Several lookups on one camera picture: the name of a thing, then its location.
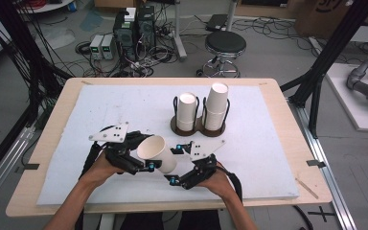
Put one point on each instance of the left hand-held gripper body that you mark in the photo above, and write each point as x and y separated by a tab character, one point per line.
118	153

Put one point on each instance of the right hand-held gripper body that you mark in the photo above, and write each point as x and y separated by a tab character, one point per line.
202	166

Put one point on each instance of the single white paper cup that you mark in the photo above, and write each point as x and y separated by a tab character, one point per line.
159	153

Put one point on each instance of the dark double cup holder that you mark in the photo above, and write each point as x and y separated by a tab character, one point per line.
199	126

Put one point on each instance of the person's left hand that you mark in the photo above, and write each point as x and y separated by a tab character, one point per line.
100	171

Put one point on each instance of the person's right hand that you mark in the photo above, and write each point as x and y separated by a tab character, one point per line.
218	185

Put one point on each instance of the short stack of white cups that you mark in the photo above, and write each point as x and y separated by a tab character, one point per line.
186	110

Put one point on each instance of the person's legs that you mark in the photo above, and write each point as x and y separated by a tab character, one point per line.
147	222

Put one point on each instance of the white foam board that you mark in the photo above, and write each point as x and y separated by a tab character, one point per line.
252	143

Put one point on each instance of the tall stack of white cups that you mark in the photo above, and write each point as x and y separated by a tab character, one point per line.
216	105

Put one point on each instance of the white table leg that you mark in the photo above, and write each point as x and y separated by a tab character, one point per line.
108	222

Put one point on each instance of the black tape strip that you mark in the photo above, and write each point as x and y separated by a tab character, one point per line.
316	163
31	166

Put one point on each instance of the white power supply unit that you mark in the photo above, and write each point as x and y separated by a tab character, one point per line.
96	47
107	47

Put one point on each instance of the black computer tower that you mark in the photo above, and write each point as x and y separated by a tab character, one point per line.
124	38
146	30

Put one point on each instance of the thin wooden stick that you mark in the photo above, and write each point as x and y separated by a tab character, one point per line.
306	188

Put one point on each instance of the grey desk leg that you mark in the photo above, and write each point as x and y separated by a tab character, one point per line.
231	16
179	35

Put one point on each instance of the black round stool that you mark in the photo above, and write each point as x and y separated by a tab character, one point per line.
225	43

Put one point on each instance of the small white box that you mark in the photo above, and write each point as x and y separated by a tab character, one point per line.
130	14

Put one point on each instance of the flat black device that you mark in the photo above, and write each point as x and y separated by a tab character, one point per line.
216	22

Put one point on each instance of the round white table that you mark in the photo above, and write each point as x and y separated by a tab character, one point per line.
49	7

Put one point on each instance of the white platform board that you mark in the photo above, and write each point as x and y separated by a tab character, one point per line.
351	108

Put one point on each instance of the cardboard box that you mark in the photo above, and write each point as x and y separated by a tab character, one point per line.
326	19

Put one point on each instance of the aluminium rail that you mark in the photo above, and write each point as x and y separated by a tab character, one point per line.
326	166
3	172

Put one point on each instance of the black frame post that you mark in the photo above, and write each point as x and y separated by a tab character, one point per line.
329	54

